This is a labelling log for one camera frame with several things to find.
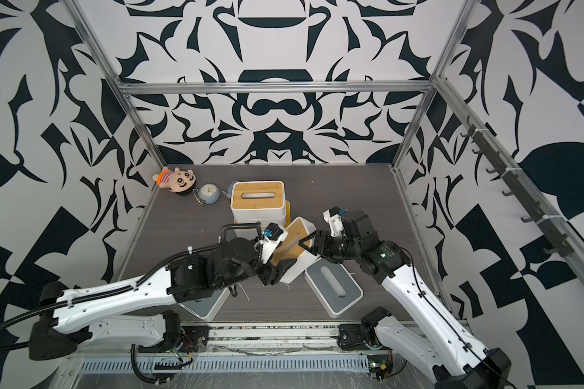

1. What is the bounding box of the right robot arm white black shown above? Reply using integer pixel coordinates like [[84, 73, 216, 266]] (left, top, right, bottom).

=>
[[298, 207, 512, 388]]

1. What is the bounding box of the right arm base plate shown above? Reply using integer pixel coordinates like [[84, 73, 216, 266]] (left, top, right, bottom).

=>
[[337, 324, 382, 351]]

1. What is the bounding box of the wood tissue box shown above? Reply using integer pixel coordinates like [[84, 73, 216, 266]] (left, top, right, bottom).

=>
[[230, 181, 287, 223], [271, 217, 318, 285]]

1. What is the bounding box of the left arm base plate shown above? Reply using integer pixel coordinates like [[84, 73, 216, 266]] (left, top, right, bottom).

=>
[[137, 325, 210, 353]]

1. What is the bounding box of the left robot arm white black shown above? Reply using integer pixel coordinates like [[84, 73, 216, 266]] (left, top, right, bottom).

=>
[[0, 238, 297, 361]]

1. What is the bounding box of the blue glasses case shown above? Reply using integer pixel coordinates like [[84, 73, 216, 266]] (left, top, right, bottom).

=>
[[227, 181, 238, 198]]

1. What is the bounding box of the yellow top tissue box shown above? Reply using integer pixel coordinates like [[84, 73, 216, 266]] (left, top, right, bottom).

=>
[[235, 201, 290, 240]]

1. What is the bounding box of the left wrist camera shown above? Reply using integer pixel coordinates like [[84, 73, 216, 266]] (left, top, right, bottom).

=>
[[260, 223, 288, 264]]

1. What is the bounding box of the white slotted cable duct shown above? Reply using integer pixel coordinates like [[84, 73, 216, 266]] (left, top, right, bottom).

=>
[[77, 353, 371, 375]]

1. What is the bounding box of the grey top tissue box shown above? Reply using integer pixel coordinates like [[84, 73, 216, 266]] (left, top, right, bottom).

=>
[[304, 259, 363, 319], [179, 289, 230, 323]]

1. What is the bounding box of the blue round alarm clock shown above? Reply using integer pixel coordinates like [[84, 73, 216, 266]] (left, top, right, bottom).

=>
[[196, 183, 222, 205]]

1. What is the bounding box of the cartoon boy plush toy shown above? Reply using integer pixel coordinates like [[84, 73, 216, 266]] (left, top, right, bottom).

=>
[[152, 166, 197, 196]]

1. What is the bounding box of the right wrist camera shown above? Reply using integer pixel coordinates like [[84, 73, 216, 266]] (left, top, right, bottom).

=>
[[323, 207, 347, 238]]

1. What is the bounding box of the black wall hook rack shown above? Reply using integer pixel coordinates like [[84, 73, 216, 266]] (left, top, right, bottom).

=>
[[462, 117, 575, 258]]

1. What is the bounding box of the aluminium frame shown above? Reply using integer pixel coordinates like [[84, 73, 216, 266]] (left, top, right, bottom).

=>
[[60, 0, 584, 322]]

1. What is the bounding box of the wood top tissue box front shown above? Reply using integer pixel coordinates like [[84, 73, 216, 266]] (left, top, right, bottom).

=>
[[271, 217, 318, 285]]

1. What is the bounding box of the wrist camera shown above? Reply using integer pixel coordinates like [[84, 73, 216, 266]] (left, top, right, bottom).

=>
[[323, 207, 347, 238], [260, 223, 288, 264]]

